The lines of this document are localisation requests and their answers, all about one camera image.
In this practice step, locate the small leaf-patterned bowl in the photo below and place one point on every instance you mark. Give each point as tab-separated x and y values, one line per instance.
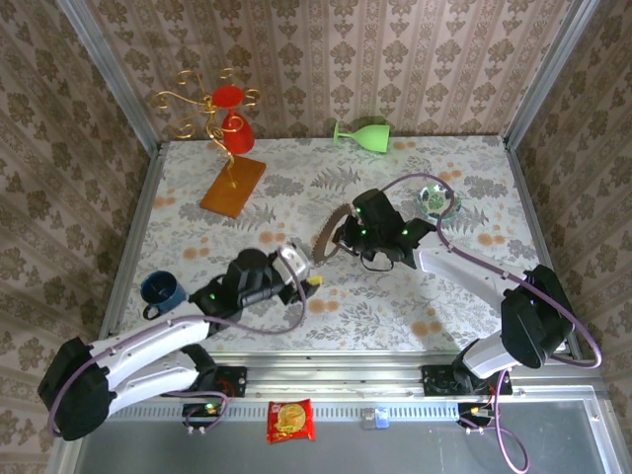
432	200

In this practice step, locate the blue mug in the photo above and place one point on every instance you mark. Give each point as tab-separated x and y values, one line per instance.
160	291

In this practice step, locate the aluminium side rail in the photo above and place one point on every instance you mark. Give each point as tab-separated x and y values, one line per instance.
530	217
135	237

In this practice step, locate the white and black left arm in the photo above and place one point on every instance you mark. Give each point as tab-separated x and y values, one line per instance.
148	340

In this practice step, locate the red wine glass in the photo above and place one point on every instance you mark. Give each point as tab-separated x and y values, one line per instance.
237	135

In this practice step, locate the gold stand with wooden base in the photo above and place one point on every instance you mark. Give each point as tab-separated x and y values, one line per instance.
232	190

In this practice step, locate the red snack packet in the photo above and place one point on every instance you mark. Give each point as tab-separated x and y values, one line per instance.
290	419

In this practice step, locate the green wine glass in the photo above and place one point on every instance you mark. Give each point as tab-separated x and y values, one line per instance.
372	138

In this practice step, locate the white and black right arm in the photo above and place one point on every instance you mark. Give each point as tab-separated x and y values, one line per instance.
469	266

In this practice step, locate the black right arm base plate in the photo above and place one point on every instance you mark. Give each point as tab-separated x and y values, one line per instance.
437	382

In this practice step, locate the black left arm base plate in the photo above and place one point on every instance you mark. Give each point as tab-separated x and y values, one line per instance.
237	381

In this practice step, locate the small blue grey device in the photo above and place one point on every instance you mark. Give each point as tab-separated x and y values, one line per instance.
375	418

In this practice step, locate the aluminium frame post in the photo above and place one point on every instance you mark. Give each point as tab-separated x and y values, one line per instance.
108	74
548	74

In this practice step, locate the long aluminium base rail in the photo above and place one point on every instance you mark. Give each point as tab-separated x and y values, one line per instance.
336	377

